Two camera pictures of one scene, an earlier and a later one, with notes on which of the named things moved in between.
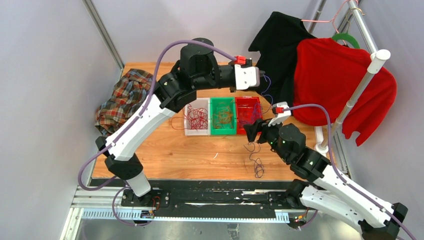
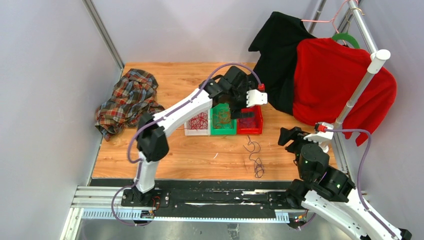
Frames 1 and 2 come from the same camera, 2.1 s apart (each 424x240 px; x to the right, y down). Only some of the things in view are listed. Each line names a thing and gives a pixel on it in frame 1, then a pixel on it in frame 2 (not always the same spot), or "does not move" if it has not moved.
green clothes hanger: (346, 36) does not move
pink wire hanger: (332, 20) does not move
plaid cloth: (127, 93) does not move
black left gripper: (233, 65) to (236, 112)
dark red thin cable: (197, 119) does not move
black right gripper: (252, 132) to (295, 133)
